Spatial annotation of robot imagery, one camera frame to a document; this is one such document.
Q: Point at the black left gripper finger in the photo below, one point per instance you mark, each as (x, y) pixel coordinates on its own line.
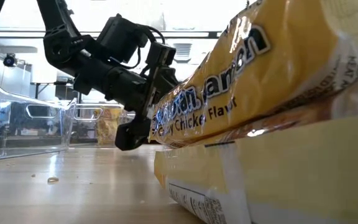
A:
(166, 82)
(132, 135)

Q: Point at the yellow Maruchan ramen pack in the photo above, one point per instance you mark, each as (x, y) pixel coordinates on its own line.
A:
(259, 77)
(107, 127)
(291, 174)

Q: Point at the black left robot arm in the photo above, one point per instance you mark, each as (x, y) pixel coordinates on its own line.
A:
(61, 46)

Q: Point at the clear plastic bin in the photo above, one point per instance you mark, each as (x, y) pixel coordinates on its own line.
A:
(82, 133)
(42, 146)

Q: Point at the black overhead beam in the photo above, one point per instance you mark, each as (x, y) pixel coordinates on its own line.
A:
(197, 34)

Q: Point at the noodle crumb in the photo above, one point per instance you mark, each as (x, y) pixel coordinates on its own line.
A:
(53, 180)

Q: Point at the black ceiling spotlight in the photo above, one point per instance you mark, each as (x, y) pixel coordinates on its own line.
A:
(9, 60)

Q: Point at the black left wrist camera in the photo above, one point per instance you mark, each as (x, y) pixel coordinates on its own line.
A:
(162, 54)

